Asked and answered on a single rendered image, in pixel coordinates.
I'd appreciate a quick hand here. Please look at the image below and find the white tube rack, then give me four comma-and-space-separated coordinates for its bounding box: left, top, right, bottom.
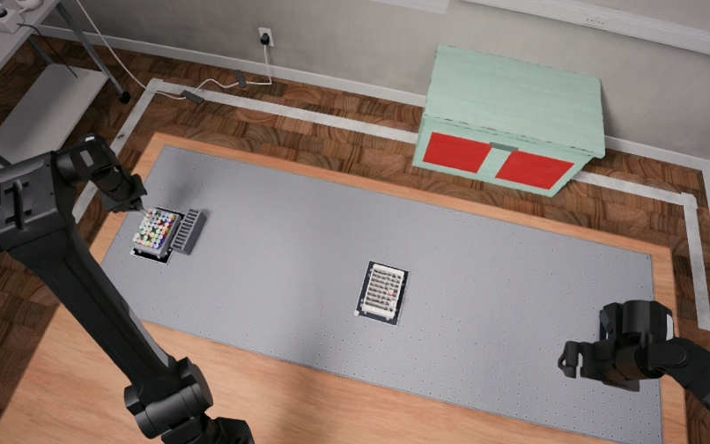
362, 264, 404, 319

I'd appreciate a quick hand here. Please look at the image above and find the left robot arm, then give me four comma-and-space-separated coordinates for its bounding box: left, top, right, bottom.
0, 132, 248, 444

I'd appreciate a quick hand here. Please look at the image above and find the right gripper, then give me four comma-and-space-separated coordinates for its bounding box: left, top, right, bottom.
558, 341, 640, 392

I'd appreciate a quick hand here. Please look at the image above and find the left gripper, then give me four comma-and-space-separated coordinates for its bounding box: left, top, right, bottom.
99, 174, 147, 214

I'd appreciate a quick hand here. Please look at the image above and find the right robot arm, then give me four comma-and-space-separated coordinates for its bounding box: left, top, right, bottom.
593, 300, 710, 411

